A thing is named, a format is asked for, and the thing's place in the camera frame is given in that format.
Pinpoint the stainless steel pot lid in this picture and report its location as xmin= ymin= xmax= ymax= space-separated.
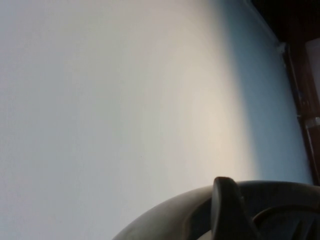
xmin=111 ymin=180 xmax=320 ymax=240

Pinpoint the dark brown furniture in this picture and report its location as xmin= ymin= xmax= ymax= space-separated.
xmin=251 ymin=0 xmax=320 ymax=187

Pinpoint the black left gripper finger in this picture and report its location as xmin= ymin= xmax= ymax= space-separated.
xmin=211 ymin=176 xmax=261 ymax=240

